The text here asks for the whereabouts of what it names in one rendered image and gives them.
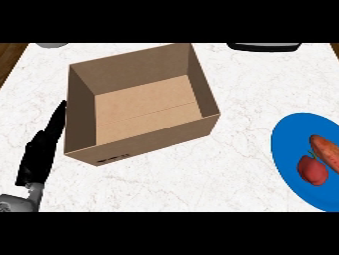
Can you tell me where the grey round object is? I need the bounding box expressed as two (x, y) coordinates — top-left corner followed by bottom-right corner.
(34, 42), (69, 50)

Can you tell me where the blue plate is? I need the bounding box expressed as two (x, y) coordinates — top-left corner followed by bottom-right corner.
(269, 112), (339, 213)

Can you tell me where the open cardboard box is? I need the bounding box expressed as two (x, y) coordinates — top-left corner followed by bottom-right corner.
(62, 43), (222, 167)

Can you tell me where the orange sweet potato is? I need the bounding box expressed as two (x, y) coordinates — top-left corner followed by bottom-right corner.
(308, 134), (339, 181)

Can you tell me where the black flat appliance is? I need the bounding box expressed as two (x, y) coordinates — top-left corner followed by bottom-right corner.
(225, 42), (302, 53)

